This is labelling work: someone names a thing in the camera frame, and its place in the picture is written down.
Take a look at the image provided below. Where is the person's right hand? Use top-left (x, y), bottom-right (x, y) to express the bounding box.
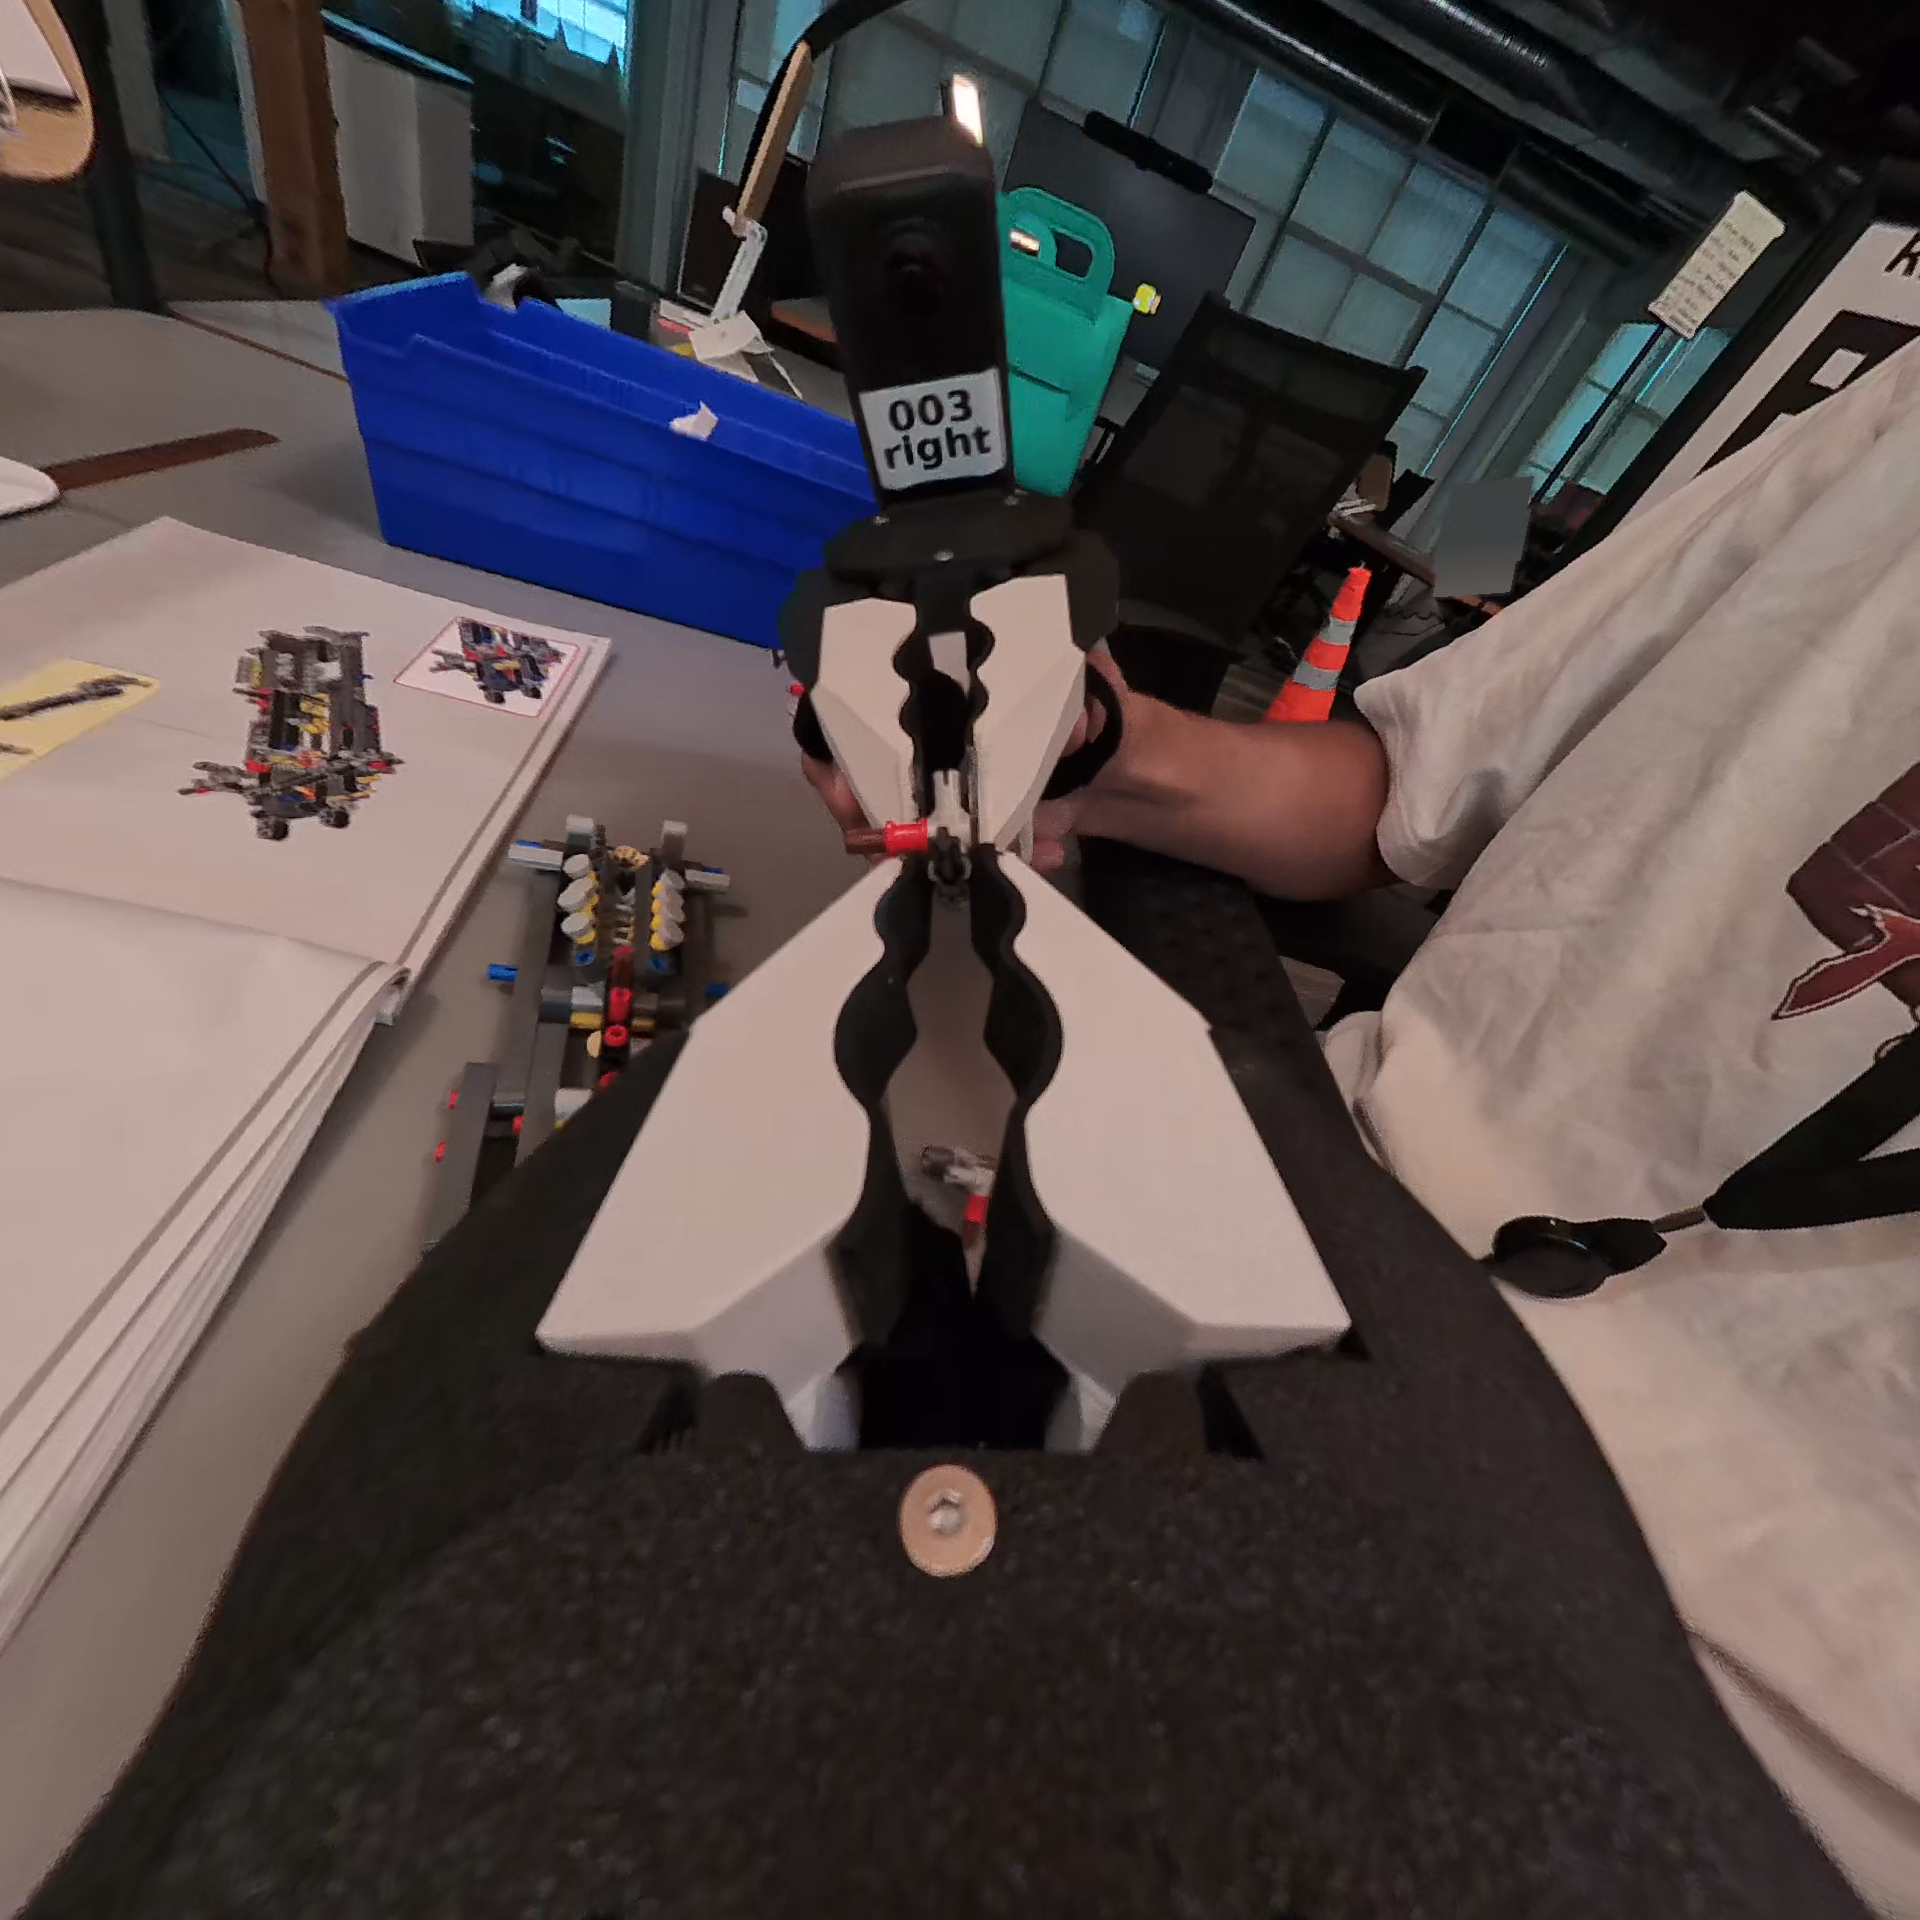
top-left (800, 688), bottom-right (1167, 878)

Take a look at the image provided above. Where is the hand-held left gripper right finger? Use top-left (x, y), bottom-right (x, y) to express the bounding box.
top-left (972, 860), bottom-right (1358, 1451)

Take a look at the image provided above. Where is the black badge reel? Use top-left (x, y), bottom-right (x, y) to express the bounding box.
top-left (1489, 1216), bottom-right (1666, 1301)

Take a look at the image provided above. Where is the black office chair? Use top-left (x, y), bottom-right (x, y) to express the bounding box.
top-left (1077, 290), bottom-right (1426, 707)

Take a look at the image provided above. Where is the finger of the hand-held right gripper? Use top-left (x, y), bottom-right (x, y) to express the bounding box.
top-left (965, 575), bottom-right (1091, 846)
top-left (796, 596), bottom-right (926, 828)

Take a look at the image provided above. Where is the black framed marker sign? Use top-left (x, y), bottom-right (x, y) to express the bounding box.
top-left (1659, 225), bottom-right (1920, 489)

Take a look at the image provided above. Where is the teal felt bag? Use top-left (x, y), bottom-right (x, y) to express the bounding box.
top-left (997, 190), bottom-right (1144, 498)

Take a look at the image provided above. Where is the grey lego connector red pin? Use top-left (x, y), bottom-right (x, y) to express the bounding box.
top-left (841, 816), bottom-right (984, 892)

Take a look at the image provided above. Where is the wooden pillar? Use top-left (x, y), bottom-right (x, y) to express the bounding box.
top-left (243, 0), bottom-right (348, 301)

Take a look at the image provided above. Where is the black monitor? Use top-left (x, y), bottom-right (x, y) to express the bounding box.
top-left (997, 108), bottom-right (1257, 379)

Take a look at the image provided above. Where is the blue plastic bin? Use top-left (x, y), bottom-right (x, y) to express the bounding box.
top-left (328, 273), bottom-right (880, 649)

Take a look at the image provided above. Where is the white hanging paper sheet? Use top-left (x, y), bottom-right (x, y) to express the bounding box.
top-left (1644, 190), bottom-right (1788, 341)

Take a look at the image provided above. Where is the white cabinet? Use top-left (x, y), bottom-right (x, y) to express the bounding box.
top-left (321, 36), bottom-right (475, 267)

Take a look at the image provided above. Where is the grey lego chassis assembly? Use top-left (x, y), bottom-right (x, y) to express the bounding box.
top-left (430, 816), bottom-right (744, 1247)

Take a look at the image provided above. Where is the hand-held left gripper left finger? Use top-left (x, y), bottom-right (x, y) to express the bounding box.
top-left (534, 860), bottom-right (926, 1451)

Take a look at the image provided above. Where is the open instruction booklet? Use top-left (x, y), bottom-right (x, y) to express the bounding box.
top-left (0, 515), bottom-right (609, 1638)

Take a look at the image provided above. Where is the black lanyard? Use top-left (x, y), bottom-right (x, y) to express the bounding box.
top-left (1663, 1046), bottom-right (1920, 1231)

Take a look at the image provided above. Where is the orange traffic cone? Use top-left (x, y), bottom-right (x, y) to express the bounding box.
top-left (1259, 566), bottom-right (1378, 723)

